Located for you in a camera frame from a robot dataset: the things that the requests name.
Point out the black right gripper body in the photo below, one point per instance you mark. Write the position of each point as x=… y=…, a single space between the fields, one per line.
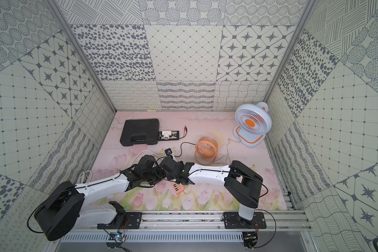
x=170 y=178

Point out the orange power strip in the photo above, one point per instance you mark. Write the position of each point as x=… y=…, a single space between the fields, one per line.
x=177 y=189

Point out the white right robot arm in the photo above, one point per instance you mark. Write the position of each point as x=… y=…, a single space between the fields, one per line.
x=243 y=183

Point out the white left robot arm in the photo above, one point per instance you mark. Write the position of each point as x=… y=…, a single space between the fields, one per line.
x=70 y=206

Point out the small orange desk fan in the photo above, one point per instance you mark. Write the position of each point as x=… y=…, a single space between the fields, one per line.
x=206 y=151

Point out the white orange desk fan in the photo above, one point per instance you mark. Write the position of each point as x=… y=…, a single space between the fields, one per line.
x=253 y=123

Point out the black tray with white adapter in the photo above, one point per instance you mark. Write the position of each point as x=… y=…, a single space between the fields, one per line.
x=167 y=135

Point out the red black clip leads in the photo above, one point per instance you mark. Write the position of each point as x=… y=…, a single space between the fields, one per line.
x=184 y=132

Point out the black tool case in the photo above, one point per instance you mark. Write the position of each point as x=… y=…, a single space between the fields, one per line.
x=140 y=131

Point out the green circuit board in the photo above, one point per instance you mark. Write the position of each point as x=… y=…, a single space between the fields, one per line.
x=117 y=237

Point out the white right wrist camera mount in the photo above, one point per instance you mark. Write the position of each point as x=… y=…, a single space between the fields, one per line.
x=169 y=153

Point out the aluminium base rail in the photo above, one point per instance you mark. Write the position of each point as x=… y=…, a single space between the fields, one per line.
x=216 y=221

